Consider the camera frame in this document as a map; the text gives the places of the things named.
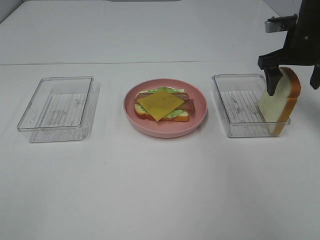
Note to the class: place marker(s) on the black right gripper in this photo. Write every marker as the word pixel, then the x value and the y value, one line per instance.
pixel 301 48

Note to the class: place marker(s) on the bread slice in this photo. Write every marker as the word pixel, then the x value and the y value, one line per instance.
pixel 277 109
pixel 178 115

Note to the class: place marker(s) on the bacon strip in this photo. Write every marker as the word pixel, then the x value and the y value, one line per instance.
pixel 182 95
pixel 188 105

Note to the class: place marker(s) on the green lettuce leaf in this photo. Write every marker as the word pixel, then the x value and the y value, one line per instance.
pixel 163 104

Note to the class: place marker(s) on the yellow cheese slice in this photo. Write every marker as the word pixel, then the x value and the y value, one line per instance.
pixel 160 104

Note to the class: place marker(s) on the clear right plastic tray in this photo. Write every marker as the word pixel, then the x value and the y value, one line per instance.
pixel 236 97

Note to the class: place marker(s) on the clear plastic tray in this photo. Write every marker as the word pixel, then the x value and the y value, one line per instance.
pixel 61 109
pixel 236 97

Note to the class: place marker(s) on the pink round plate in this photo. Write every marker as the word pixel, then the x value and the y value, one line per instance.
pixel 166 129

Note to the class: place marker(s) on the clear left plastic tray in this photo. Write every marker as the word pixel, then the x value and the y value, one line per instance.
pixel 61 109

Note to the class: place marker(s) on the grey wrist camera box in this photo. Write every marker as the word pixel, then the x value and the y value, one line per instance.
pixel 280 24

